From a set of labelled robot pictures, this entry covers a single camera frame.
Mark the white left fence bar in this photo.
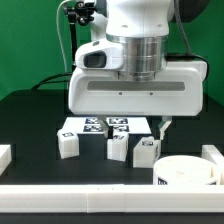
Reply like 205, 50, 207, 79
0, 145, 12, 176

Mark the white fence bar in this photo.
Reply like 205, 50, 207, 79
201, 145, 224, 185
0, 145, 12, 176
0, 185, 224, 213

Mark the white marker sheet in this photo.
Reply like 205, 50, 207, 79
63, 117, 151, 134

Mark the white right fence bar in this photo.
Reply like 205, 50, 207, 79
201, 145, 224, 185

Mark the white round stool seat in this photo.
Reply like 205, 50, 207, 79
153, 155, 221, 186

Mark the white front fence bar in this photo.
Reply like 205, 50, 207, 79
0, 185, 224, 213

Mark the black cable bundle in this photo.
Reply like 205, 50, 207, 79
31, 73, 73, 91

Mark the white cable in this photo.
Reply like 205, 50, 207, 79
55, 0, 73, 73

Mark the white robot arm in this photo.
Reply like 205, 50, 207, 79
68, 0, 208, 131

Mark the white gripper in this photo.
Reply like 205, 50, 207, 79
68, 60, 208, 140

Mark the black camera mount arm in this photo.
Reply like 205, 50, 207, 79
63, 0, 95, 70

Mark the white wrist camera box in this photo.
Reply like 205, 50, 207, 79
75, 38, 124, 70

